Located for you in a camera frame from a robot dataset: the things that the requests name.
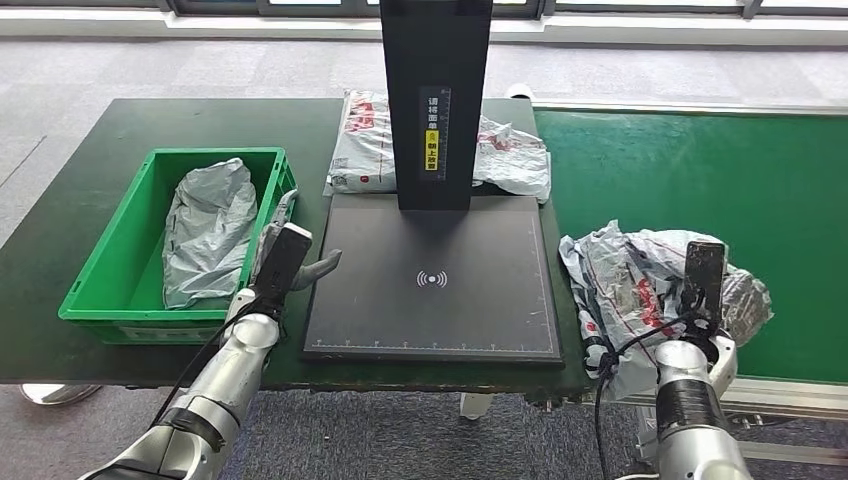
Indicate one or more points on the large white parcel black letters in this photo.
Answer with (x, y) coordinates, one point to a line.
(596, 291)

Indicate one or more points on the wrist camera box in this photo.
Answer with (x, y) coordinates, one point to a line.
(703, 278)
(285, 265)

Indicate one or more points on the crumpled white parcel red print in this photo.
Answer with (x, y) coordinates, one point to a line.
(513, 166)

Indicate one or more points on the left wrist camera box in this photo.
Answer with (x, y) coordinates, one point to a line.
(285, 265)

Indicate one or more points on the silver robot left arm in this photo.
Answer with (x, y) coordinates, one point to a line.
(225, 384)

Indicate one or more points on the window frame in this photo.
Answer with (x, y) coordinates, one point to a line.
(218, 6)

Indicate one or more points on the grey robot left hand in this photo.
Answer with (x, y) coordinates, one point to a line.
(321, 268)

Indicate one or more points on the flat white parcel red print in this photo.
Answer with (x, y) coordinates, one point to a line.
(364, 152)

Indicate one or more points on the white table leg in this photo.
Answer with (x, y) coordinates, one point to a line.
(474, 405)

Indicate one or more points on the silver round table foot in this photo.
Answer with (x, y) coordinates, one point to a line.
(56, 395)

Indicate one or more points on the dark green table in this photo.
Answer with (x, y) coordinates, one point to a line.
(199, 119)

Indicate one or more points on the small grey-white parcel bag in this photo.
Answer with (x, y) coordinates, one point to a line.
(205, 232)

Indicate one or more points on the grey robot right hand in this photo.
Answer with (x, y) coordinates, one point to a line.
(747, 308)

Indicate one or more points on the green plastic crate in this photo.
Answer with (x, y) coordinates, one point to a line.
(132, 265)

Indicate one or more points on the white window sill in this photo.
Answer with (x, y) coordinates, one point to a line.
(99, 23)

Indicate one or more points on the green conveyor belt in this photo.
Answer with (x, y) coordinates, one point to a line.
(696, 172)

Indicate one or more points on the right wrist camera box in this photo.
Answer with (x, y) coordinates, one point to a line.
(703, 278)

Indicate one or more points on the black inbound scanner machine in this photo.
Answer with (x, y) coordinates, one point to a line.
(430, 318)

